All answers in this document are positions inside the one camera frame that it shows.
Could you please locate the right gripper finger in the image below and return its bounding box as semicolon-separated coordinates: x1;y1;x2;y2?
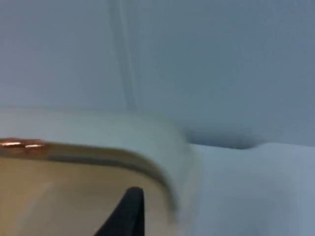
94;187;145;236

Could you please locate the cream box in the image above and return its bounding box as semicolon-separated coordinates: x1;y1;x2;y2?
0;154;205;236

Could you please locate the cream lid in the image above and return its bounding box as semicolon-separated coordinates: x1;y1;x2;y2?
0;105;197;165

